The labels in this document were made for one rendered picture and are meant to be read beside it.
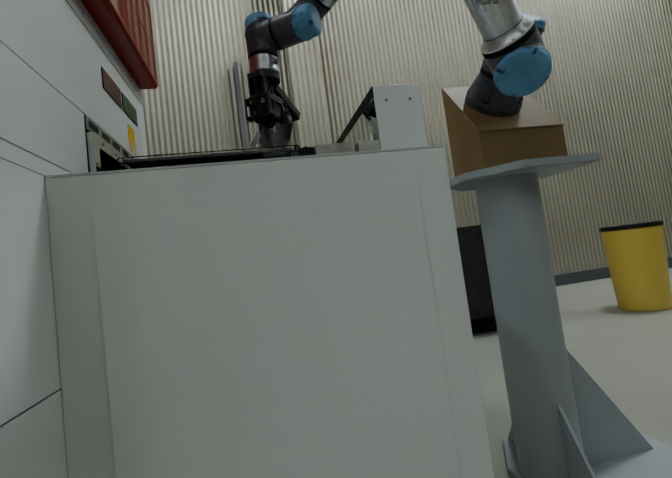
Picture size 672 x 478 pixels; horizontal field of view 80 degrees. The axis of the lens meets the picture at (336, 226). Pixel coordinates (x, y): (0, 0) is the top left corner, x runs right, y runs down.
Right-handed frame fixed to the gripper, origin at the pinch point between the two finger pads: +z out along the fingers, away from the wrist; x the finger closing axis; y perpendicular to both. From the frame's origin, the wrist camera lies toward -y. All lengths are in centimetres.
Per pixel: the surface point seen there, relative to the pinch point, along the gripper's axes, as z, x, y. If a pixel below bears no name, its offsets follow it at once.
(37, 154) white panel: 7, -7, 51
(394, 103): -1.0, 33.6, 11.1
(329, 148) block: 1.6, 14.9, 2.2
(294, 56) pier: -173, -127, -251
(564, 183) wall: -21, 99, -438
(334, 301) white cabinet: 33.2, 23.6, 26.5
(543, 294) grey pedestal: 42, 54, -30
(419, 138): 6.1, 36.8, 8.7
